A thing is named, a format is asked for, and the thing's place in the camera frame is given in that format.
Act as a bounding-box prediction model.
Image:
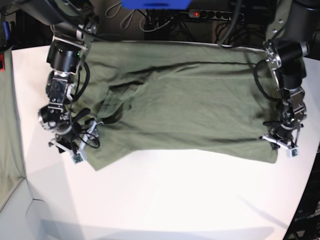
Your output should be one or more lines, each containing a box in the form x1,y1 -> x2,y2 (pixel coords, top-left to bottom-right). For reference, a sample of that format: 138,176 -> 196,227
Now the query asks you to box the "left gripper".
259,120 -> 304,152

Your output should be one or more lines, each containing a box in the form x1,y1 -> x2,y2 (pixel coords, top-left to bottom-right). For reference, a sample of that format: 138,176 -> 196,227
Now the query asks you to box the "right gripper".
48,108 -> 101,159

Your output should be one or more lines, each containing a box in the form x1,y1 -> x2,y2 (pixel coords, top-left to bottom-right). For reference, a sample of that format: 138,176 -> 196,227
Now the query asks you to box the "green t-shirt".
74,41 -> 280,171

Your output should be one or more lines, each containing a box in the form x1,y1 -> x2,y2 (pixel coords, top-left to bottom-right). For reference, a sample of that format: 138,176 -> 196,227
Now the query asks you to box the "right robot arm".
13,0 -> 119,163

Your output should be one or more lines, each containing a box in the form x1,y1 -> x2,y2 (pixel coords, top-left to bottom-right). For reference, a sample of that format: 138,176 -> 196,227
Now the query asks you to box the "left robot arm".
253,0 -> 320,157

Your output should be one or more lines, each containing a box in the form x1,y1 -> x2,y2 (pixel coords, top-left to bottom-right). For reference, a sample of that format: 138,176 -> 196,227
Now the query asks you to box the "grey cloth at left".
0,48 -> 26,209

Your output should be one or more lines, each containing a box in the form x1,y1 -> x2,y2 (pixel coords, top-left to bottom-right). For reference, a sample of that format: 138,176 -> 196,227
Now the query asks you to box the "red clamp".
0,53 -> 5,72

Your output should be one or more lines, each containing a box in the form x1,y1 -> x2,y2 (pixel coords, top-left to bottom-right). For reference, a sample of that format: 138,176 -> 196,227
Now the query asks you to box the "black power strip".
187,9 -> 233,21

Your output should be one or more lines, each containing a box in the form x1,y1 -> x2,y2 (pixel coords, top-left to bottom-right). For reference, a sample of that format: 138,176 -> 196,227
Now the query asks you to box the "blue box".
121,0 -> 191,10

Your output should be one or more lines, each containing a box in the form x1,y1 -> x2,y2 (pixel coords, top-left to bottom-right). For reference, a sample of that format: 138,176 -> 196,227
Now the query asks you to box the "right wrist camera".
71,153 -> 87,165

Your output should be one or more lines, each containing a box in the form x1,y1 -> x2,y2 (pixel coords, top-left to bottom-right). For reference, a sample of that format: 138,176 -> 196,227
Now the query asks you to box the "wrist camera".
287,146 -> 299,159
71,153 -> 87,165

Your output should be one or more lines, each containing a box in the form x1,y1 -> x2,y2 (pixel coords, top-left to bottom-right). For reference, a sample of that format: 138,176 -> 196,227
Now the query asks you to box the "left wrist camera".
287,146 -> 299,159

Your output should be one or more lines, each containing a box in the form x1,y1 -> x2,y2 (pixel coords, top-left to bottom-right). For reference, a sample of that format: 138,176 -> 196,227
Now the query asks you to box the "blue handled tool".
2,21 -> 12,42

